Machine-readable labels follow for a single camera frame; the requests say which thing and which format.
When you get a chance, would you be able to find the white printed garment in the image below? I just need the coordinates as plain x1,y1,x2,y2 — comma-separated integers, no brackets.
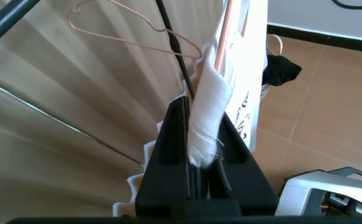
182,0,269,169

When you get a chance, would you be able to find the black garment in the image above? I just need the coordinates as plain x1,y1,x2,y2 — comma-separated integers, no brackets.
261,54,302,87

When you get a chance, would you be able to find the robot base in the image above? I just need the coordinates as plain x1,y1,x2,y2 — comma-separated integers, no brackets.
274,166,362,217

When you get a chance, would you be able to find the black clothes rack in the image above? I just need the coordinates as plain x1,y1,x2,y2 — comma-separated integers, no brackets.
0,0,197,100

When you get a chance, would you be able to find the white laundry basket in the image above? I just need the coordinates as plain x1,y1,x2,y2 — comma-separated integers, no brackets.
260,33,283,103

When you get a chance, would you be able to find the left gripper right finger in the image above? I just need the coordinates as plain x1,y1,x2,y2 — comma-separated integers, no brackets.
207,112,279,217

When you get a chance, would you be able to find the black cable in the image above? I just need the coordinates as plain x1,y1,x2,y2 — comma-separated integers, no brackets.
331,0,362,10

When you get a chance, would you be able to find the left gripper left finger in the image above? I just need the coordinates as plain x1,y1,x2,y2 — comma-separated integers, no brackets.
135,95,210,218

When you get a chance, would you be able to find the beige curtain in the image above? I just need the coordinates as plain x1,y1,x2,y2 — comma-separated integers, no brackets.
0,0,228,218

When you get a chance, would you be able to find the pink clothes hanger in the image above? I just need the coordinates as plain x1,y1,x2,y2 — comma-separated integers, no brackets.
213,0,250,78
67,0,203,60

